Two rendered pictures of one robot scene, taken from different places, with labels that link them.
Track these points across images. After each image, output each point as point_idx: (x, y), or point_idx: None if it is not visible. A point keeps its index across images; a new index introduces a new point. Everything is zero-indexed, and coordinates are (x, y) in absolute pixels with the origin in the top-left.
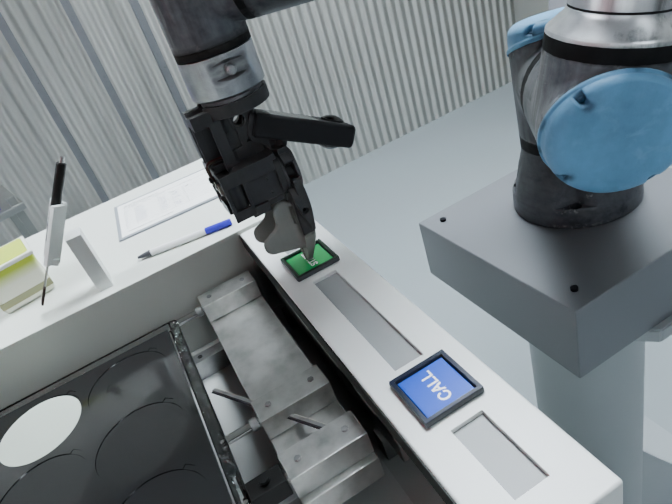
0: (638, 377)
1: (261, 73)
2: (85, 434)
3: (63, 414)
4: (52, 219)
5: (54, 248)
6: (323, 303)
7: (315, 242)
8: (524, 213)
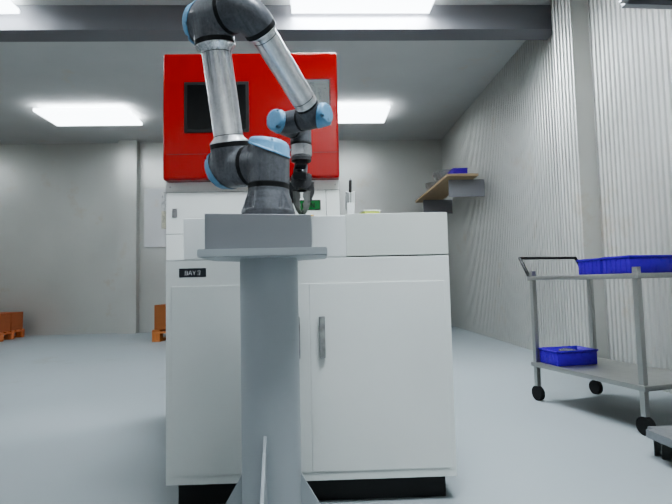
0: (240, 323)
1: (294, 152)
2: None
3: None
4: (345, 195)
5: (346, 204)
6: None
7: (298, 209)
8: None
